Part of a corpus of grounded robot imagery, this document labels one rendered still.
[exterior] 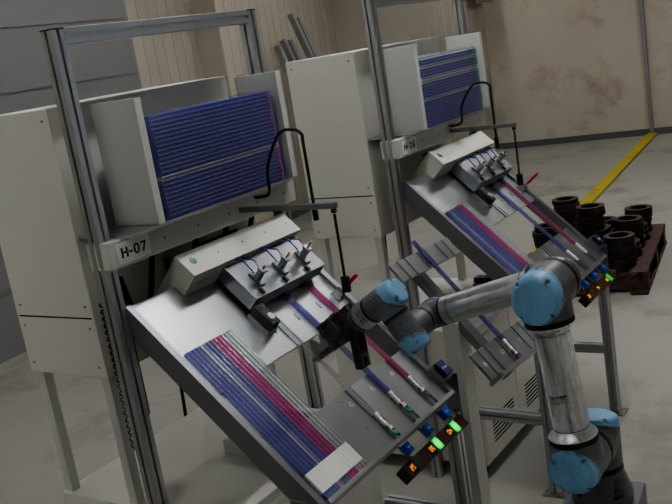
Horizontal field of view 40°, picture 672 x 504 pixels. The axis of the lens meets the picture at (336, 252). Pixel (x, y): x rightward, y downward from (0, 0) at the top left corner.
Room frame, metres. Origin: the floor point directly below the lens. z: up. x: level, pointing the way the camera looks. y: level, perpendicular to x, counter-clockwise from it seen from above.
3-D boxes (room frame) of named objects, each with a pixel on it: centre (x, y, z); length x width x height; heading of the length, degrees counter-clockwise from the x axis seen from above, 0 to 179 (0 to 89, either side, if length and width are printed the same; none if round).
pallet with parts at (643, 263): (5.98, -1.72, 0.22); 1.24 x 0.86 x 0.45; 152
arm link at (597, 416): (2.09, -0.56, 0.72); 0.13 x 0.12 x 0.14; 146
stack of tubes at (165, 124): (2.58, 0.31, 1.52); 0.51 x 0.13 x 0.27; 145
